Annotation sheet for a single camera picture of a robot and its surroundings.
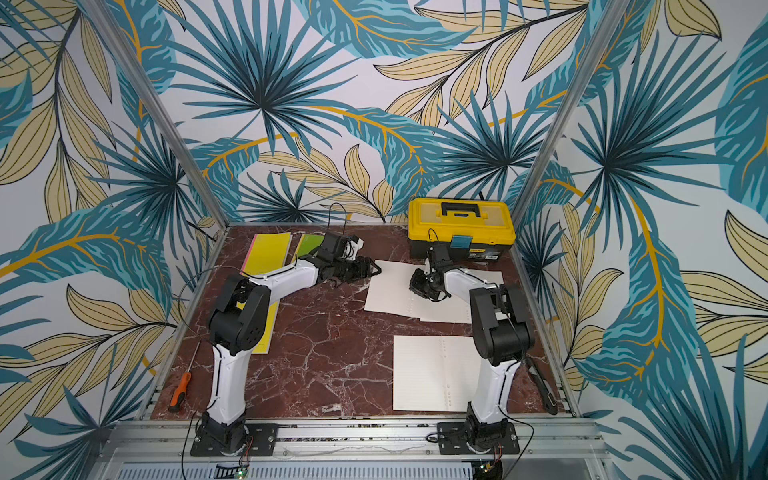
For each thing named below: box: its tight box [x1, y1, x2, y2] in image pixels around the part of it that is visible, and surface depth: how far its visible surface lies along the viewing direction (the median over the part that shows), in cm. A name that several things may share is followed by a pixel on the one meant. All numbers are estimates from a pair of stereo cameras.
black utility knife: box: [525, 355, 558, 415], surface depth 81 cm
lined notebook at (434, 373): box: [393, 335, 481, 412], surface depth 87 cm
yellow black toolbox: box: [407, 198, 516, 261], surface depth 101 cm
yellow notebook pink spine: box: [240, 232, 293, 276], surface depth 113 cm
